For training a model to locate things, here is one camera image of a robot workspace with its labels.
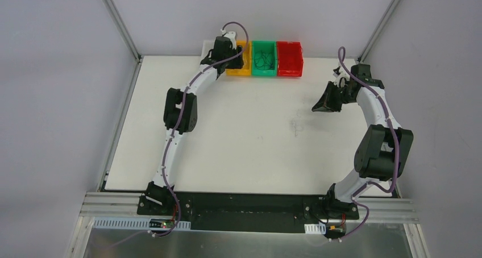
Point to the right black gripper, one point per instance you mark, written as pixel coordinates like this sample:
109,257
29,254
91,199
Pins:
336,96

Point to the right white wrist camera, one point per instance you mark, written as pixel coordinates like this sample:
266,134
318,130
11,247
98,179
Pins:
341,77

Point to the right electronics board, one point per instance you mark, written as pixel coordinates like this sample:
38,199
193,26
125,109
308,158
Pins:
335,232

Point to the electronics board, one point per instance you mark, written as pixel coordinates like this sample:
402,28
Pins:
335,232
161,224

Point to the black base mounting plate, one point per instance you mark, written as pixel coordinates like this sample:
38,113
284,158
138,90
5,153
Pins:
279,213

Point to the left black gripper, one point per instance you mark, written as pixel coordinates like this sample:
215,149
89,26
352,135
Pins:
233,61

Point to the green plastic bin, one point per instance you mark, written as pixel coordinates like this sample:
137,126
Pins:
264,58

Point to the white plastic bin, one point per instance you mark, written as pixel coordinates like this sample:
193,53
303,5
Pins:
206,47

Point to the orange plastic bin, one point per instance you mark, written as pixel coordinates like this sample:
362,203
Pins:
246,70

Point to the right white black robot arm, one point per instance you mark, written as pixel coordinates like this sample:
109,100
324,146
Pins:
380,158

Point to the left electronics board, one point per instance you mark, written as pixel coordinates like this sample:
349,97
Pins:
161,224

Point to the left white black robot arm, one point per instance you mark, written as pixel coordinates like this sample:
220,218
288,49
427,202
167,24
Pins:
180,115

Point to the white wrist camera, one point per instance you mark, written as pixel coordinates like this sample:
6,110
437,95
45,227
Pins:
231,35
341,77

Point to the red plastic bin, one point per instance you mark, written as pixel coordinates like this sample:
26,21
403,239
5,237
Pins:
290,59

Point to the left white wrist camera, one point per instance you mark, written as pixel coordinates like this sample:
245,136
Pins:
231,35

